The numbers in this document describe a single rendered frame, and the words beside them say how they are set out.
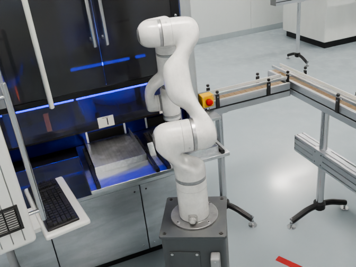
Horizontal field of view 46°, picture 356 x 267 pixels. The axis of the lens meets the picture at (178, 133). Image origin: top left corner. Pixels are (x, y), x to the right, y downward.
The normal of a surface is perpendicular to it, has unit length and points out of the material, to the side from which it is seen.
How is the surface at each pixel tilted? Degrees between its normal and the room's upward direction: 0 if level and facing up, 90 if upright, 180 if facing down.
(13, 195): 90
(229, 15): 90
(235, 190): 0
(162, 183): 90
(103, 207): 90
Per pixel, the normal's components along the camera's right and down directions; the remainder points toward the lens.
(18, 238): 0.50, 0.35
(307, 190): -0.10, -0.89
